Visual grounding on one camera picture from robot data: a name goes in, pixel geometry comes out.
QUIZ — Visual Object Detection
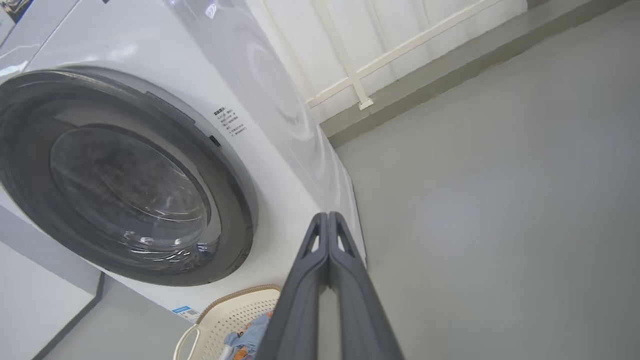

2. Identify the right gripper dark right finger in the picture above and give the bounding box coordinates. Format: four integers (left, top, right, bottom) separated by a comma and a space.
328, 211, 405, 360

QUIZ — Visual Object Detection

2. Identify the dark grey round washer door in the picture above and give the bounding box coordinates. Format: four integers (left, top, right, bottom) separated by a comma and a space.
0, 66, 259, 287

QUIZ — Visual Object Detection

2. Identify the blue cartoon print clothing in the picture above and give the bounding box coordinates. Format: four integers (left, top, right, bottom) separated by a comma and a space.
220, 311, 274, 360

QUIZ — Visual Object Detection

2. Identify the white rail frame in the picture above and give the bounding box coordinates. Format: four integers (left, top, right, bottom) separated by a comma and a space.
305, 0, 501, 112

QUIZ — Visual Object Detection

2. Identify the blue white energy sticker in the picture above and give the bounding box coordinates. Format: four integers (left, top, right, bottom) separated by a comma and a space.
172, 305, 201, 324

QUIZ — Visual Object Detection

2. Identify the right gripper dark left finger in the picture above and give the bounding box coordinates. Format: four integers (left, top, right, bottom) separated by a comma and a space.
256, 212, 330, 360

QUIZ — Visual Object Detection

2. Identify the white front-load washing machine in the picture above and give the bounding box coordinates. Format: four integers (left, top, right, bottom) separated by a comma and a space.
0, 0, 368, 326

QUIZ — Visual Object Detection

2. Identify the cream perforated laundry basket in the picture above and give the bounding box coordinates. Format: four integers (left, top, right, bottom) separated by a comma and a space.
173, 285, 282, 360

